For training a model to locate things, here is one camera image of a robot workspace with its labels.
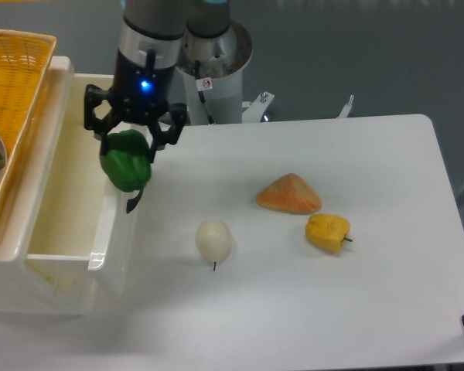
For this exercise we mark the white pear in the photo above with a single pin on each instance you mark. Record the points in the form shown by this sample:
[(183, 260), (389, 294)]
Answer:
[(214, 241)]

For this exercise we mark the white table frame bracket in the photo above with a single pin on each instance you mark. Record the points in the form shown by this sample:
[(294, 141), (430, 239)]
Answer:
[(347, 108)]

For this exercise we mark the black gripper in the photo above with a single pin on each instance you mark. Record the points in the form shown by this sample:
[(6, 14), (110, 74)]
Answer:
[(139, 92)]

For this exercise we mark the yellow woven basket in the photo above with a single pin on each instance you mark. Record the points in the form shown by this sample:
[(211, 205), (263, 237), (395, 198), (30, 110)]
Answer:
[(24, 60)]

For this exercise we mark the green bell pepper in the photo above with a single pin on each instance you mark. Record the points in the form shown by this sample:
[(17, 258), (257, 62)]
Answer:
[(124, 158)]

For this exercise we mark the white upper drawer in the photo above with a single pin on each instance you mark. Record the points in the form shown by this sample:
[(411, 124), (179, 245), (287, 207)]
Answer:
[(83, 232)]

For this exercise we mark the yellow bell pepper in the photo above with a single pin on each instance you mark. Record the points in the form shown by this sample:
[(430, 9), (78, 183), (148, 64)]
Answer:
[(328, 232)]

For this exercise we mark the black drawer handle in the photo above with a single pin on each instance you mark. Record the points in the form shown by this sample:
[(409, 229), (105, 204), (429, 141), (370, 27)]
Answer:
[(133, 202)]

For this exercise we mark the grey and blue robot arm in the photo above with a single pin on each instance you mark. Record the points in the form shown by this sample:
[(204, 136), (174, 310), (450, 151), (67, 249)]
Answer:
[(157, 36)]

